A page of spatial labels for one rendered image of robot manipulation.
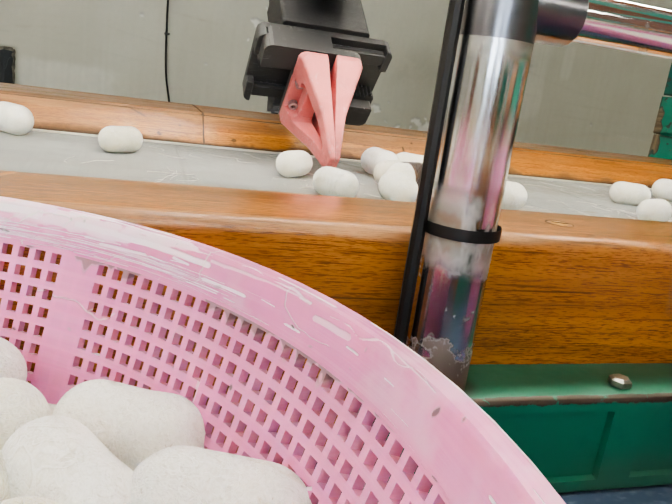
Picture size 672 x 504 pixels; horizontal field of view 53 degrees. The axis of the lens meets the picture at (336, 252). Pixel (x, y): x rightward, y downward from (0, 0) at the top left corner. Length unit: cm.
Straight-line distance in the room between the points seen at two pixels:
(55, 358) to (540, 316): 17
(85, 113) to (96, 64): 192
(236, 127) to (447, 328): 40
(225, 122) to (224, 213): 37
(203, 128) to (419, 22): 228
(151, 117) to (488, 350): 39
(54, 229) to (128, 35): 232
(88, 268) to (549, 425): 17
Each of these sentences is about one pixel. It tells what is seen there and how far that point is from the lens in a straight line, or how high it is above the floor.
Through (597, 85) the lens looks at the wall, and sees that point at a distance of 227.
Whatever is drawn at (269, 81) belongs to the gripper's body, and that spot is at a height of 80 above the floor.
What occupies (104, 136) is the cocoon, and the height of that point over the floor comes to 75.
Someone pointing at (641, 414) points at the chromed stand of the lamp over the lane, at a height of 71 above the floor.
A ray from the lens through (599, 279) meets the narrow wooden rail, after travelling 28.
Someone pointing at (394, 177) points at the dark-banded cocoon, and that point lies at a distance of 41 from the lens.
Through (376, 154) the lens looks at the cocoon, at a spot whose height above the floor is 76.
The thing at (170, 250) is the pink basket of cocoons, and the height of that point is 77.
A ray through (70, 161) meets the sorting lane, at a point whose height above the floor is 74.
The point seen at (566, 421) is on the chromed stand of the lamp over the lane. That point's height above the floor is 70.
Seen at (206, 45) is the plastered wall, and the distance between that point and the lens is 254.
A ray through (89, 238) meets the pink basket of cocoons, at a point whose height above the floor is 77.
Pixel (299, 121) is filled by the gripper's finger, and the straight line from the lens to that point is 52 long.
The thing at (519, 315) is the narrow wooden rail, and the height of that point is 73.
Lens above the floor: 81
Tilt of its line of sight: 15 degrees down
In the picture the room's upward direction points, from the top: 8 degrees clockwise
